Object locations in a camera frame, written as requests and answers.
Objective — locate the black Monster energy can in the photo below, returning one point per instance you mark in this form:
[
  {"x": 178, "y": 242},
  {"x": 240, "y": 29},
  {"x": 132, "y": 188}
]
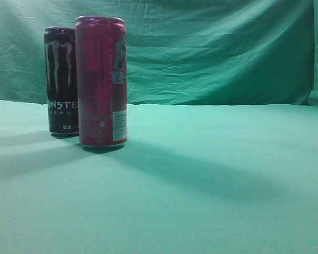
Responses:
[{"x": 62, "y": 100}]

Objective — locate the green table cloth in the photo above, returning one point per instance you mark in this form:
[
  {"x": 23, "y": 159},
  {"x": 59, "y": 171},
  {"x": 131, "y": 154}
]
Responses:
[{"x": 191, "y": 179}]

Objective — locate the green backdrop cloth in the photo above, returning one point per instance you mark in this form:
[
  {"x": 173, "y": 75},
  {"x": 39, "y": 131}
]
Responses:
[{"x": 179, "y": 52}]

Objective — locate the pink energy drink can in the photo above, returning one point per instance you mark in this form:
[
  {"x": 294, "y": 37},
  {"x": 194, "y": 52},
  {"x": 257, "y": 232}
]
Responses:
[{"x": 101, "y": 64}]

